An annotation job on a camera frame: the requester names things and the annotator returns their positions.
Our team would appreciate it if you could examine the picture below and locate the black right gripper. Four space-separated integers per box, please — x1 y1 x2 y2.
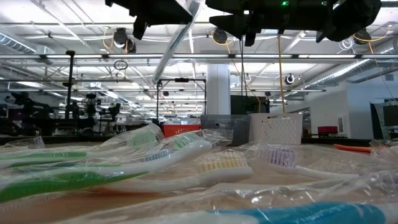
204 0 331 47

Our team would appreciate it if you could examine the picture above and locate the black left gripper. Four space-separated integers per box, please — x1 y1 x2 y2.
104 0 194 41

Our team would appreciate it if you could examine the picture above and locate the blue toothbrush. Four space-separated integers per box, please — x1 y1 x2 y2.
151 0 206 84
141 148 175 162
62 201 398 224

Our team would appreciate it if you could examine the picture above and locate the purple toothbrush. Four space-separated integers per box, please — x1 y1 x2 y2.
267 146 361 182

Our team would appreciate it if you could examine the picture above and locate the green toothbrush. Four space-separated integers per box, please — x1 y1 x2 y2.
0 129 234 205
0 123 165 170

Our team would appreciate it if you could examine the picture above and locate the long ceiling light strip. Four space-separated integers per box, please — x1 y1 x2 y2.
0 54 398 60

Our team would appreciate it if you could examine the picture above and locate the white square column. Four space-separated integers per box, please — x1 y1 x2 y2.
206 63 231 116

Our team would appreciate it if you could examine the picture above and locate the black screen panel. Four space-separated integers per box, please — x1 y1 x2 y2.
230 95 271 115

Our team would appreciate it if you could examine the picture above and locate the grey plastic basket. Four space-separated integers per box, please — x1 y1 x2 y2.
200 114 251 146

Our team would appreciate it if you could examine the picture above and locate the orange perforated plastic basket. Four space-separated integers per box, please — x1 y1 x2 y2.
162 124 202 139

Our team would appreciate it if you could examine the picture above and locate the white perforated plastic basket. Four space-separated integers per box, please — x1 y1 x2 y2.
248 113 304 146

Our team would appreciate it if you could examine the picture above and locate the red storage box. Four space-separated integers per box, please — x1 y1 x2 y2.
317 126 339 136

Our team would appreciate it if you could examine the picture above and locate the orange toothbrush with yellow bristles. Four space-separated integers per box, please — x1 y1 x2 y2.
83 150 254 200

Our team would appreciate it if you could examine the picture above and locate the black background robot workstation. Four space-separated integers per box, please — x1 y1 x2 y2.
0 91 123 138

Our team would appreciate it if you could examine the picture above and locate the orange flat mat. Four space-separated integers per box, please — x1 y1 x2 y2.
333 144 373 154

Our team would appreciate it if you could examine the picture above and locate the grey covered equipment rack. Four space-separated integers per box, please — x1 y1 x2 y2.
369 100 398 140

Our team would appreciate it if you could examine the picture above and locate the black background frame stand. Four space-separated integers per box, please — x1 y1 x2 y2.
156 77 207 124

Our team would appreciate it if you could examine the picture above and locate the black hanging cable loop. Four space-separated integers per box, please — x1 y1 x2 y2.
113 59 129 71

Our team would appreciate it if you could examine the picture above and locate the silver ceiling duct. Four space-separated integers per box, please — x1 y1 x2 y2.
303 37 398 91

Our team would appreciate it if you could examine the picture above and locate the black aluminium table frame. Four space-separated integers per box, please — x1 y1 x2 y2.
0 134 373 147

